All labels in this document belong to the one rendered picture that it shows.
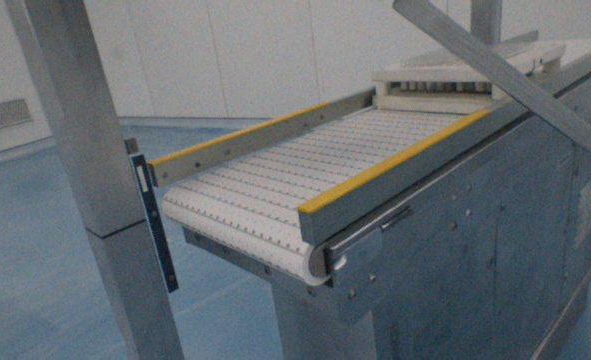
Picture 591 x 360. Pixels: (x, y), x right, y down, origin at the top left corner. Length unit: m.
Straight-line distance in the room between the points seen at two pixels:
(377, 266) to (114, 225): 0.32
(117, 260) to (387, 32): 3.48
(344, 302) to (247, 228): 0.12
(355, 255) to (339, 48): 3.70
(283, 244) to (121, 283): 0.27
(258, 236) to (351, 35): 3.64
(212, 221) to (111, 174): 0.15
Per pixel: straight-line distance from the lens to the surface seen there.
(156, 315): 0.66
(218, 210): 0.49
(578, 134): 0.60
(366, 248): 0.43
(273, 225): 0.43
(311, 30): 4.19
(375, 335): 0.59
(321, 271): 0.40
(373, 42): 3.94
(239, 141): 0.64
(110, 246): 0.59
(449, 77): 0.76
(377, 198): 0.43
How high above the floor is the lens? 1.08
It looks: 21 degrees down
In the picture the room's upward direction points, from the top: 8 degrees counter-clockwise
